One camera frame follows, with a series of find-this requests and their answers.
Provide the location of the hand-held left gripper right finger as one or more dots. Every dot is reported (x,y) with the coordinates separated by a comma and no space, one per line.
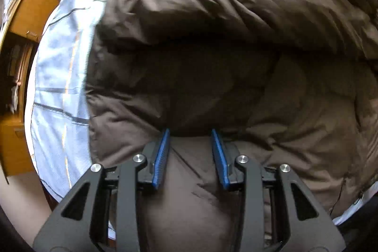
(220,160)

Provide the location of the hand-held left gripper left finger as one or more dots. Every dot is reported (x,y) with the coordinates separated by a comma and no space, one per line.
(161,163)

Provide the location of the brown down jacket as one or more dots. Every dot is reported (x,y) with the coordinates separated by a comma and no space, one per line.
(206,48)

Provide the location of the blue checked bed sheet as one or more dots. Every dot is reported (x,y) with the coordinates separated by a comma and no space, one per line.
(59,77)

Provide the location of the yellow wooden cabinet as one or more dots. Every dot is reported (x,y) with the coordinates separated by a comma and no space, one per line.
(26,10)

